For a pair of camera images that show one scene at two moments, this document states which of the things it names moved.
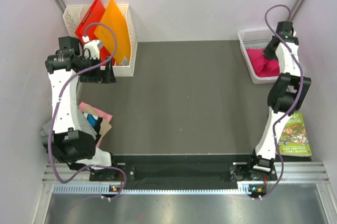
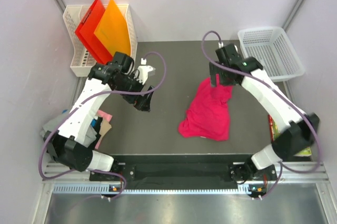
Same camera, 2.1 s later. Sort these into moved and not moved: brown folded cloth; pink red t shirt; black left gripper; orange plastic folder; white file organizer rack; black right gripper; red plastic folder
Moved: black right gripper; pink red t shirt; black left gripper
Not moved: brown folded cloth; orange plastic folder; red plastic folder; white file organizer rack
